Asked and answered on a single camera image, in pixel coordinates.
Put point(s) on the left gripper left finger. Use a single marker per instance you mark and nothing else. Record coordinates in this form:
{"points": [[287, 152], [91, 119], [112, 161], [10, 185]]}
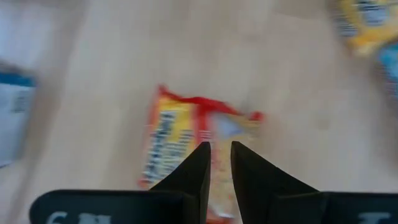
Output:
{"points": [[124, 207]]}

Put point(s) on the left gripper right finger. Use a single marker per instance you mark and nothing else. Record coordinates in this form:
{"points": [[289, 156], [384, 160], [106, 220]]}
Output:
{"points": [[295, 208]]}

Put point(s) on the red Maruchan ramen packet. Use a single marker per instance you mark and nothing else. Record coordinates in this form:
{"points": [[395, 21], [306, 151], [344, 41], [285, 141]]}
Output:
{"points": [[174, 130]]}

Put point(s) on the blue Maruchan ramen packet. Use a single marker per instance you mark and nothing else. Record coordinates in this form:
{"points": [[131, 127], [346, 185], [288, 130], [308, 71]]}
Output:
{"points": [[363, 37]]}

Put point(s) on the clear plastic bin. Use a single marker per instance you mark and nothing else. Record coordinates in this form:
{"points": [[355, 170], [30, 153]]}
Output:
{"points": [[15, 124]]}

